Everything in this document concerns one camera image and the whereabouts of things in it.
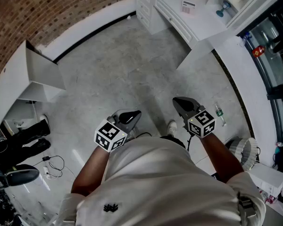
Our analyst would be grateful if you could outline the person's left forearm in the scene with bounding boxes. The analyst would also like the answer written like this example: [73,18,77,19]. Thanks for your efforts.
[70,146,110,197]

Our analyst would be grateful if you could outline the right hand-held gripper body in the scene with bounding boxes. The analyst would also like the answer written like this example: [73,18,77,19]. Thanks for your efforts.
[172,96,216,139]

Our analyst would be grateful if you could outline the white desk with drawers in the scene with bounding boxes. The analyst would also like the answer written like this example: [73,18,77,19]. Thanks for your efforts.
[133,0,228,49]

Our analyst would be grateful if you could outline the black office chair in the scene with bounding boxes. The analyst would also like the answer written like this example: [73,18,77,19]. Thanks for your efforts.
[0,163,41,192]

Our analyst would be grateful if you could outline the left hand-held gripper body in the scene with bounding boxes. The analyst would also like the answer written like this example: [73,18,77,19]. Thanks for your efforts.
[94,110,142,153]

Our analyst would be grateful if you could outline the person's white shirt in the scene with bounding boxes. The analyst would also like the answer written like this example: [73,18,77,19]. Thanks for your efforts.
[55,135,267,226]

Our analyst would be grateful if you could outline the person's black trousers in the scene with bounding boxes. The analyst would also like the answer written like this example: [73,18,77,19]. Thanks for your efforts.
[159,135,186,149]

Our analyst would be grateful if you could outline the white power strip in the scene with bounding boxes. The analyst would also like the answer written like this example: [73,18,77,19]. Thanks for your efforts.
[43,165,53,180]

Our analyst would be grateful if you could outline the white counter cabinet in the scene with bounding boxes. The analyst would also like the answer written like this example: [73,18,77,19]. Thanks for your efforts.
[0,40,67,136]

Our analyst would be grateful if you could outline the red round ornament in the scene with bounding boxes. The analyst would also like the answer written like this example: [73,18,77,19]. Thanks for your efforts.
[251,45,266,58]

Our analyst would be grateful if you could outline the white cardboard box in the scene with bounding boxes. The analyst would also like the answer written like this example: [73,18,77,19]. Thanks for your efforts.
[248,163,283,199]

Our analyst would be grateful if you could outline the black power adapter with cable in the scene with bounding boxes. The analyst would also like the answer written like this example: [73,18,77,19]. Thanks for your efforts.
[33,155,65,178]

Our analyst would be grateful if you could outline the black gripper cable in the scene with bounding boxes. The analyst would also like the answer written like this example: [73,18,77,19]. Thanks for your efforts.
[133,131,153,139]
[187,135,195,152]

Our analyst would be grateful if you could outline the person's right forearm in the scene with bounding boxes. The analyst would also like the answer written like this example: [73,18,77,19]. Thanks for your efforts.
[199,132,245,184]

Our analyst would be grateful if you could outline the clear plastic bottle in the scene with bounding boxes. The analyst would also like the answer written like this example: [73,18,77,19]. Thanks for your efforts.
[213,101,227,127]

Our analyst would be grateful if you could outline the black framed glass window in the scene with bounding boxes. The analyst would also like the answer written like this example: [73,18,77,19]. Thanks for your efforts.
[237,0,283,150]

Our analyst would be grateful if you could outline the black harness strap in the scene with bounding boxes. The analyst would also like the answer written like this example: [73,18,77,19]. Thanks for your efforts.
[237,191,255,218]

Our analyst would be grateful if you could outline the white and pink calculator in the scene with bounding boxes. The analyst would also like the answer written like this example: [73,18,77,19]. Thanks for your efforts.
[181,0,197,16]

